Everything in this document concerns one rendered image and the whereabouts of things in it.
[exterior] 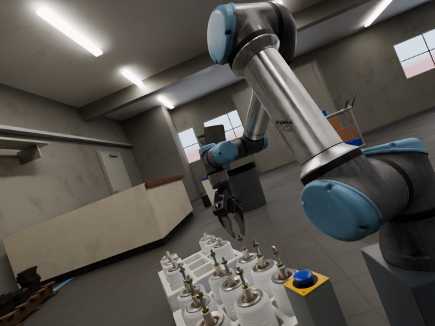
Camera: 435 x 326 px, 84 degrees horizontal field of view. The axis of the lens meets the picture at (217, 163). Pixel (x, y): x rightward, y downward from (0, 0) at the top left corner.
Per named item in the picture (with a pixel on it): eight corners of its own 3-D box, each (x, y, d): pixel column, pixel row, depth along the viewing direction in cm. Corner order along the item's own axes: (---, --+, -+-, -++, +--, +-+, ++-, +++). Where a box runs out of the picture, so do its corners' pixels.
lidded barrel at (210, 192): (239, 200, 404) (228, 169, 406) (240, 205, 358) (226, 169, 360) (213, 209, 408) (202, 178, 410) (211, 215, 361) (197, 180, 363)
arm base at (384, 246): (435, 227, 54) (418, 186, 55) (507, 253, 39) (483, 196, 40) (368, 248, 56) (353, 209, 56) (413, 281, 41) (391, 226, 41)
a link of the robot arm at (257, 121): (290, -6, 61) (251, 138, 97) (256, -5, 57) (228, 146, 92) (324, 8, 55) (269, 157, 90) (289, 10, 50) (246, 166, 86)
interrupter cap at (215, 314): (227, 325, 56) (226, 323, 56) (197, 341, 55) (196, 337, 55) (222, 309, 64) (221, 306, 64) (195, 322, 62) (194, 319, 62)
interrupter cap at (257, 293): (259, 286, 68) (258, 284, 68) (267, 300, 60) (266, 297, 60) (234, 297, 67) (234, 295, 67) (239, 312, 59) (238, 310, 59)
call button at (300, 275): (306, 275, 53) (303, 266, 53) (319, 281, 49) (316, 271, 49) (292, 284, 51) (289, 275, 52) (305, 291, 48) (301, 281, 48)
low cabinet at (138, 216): (100, 248, 470) (86, 211, 473) (197, 213, 447) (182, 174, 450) (21, 296, 304) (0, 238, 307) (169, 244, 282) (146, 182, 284)
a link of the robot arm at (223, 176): (222, 171, 87) (202, 178, 90) (226, 182, 87) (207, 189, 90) (228, 168, 94) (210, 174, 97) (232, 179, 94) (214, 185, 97)
